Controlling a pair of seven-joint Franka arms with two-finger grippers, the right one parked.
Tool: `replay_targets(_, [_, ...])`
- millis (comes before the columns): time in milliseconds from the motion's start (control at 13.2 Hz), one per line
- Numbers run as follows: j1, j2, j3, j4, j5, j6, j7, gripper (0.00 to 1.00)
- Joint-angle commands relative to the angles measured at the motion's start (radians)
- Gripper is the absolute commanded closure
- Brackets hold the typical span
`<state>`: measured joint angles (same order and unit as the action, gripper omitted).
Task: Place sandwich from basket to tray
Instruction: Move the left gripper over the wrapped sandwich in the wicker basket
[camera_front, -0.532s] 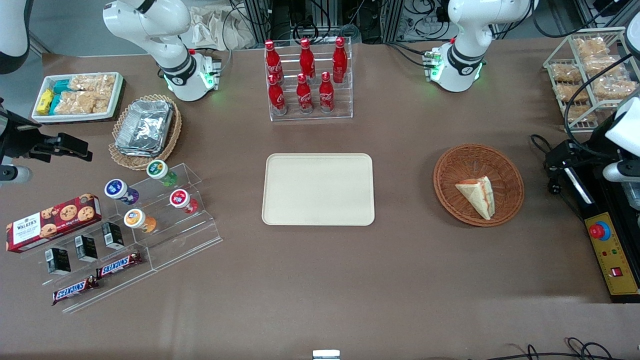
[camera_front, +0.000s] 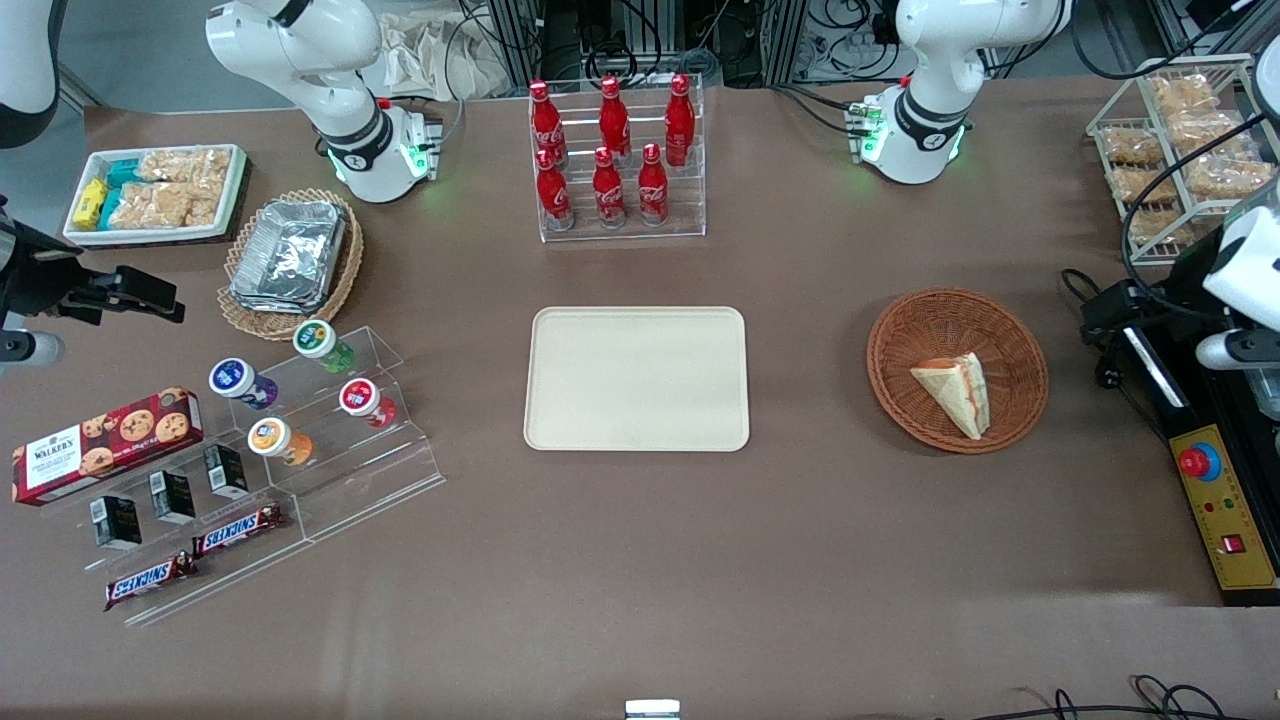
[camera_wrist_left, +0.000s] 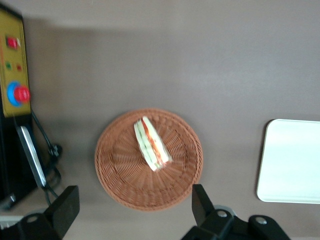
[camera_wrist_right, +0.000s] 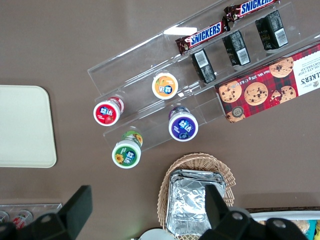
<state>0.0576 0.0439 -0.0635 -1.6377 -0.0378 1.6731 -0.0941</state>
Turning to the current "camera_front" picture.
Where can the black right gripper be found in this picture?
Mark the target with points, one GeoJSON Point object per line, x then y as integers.
{"type": "Point", "coordinates": [38, 272]}

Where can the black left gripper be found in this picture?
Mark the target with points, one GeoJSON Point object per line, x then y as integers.
{"type": "Point", "coordinates": [1168, 305]}

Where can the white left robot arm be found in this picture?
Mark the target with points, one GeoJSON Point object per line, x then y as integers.
{"type": "Point", "coordinates": [940, 60]}

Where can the wrapped triangular sandwich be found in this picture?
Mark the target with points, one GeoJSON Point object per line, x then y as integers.
{"type": "Point", "coordinates": [955, 392]}

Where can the round brown wicker basket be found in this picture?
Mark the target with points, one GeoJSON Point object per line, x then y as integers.
{"type": "Point", "coordinates": [920, 330]}

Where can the oval light wicker basket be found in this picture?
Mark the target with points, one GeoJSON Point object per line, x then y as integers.
{"type": "Point", "coordinates": [345, 265]}

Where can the beige rectangular tray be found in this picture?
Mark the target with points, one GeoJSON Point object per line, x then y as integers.
{"type": "Point", "coordinates": [636, 378]}

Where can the white rectangular plastic bin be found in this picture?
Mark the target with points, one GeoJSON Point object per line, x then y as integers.
{"type": "Point", "coordinates": [90, 232]}

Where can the teal snack packet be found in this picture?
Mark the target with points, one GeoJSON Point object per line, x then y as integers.
{"type": "Point", "coordinates": [110, 208]}
{"type": "Point", "coordinates": [125, 173]}

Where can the yellow snack packet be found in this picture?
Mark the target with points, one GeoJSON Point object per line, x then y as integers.
{"type": "Point", "coordinates": [90, 200]}

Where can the rice cracker packet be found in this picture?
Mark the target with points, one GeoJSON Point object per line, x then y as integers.
{"type": "Point", "coordinates": [1143, 184]}
{"type": "Point", "coordinates": [1130, 145]}
{"type": "Point", "coordinates": [150, 205]}
{"type": "Point", "coordinates": [1160, 228]}
{"type": "Point", "coordinates": [185, 165]}
{"type": "Point", "coordinates": [1228, 177]}
{"type": "Point", "coordinates": [1180, 92]}
{"type": "Point", "coordinates": [1205, 130]}

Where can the purple lid gum bottle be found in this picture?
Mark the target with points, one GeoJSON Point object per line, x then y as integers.
{"type": "Point", "coordinates": [235, 378]}

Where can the red Walkers cookie box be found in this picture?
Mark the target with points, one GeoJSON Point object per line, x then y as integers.
{"type": "Point", "coordinates": [110, 445]}

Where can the stack of foil trays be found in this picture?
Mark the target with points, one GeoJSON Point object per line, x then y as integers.
{"type": "Point", "coordinates": [290, 255]}

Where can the green lid gum bottle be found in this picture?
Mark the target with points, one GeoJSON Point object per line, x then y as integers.
{"type": "Point", "coordinates": [318, 340]}

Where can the black yellow emergency stop box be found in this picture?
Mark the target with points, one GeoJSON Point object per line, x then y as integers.
{"type": "Point", "coordinates": [1225, 510]}

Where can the small black box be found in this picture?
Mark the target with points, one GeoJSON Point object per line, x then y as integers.
{"type": "Point", "coordinates": [226, 472]}
{"type": "Point", "coordinates": [173, 497]}
{"type": "Point", "coordinates": [117, 522]}

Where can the orange lid gum bottle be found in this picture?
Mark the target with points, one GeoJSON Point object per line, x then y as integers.
{"type": "Point", "coordinates": [272, 438]}

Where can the red lid gum bottle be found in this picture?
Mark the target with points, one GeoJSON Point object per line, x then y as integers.
{"type": "Point", "coordinates": [360, 397]}

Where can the Snickers bar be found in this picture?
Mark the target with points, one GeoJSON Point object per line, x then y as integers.
{"type": "Point", "coordinates": [238, 530]}
{"type": "Point", "coordinates": [150, 580]}

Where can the clear acrylic tiered stand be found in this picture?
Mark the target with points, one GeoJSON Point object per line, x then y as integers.
{"type": "Point", "coordinates": [370, 480]}

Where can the white plastic bag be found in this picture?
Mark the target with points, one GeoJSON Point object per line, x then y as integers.
{"type": "Point", "coordinates": [430, 55]}

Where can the clear acrylic bottle rack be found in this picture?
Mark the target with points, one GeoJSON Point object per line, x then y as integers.
{"type": "Point", "coordinates": [690, 200]}

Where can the red cola bottle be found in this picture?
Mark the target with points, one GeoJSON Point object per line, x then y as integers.
{"type": "Point", "coordinates": [546, 120]}
{"type": "Point", "coordinates": [608, 192]}
{"type": "Point", "coordinates": [614, 118]}
{"type": "Point", "coordinates": [554, 195]}
{"type": "Point", "coordinates": [680, 120]}
{"type": "Point", "coordinates": [652, 190]}

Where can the aluminium equipment frame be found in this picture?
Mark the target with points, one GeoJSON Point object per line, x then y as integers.
{"type": "Point", "coordinates": [640, 40]}

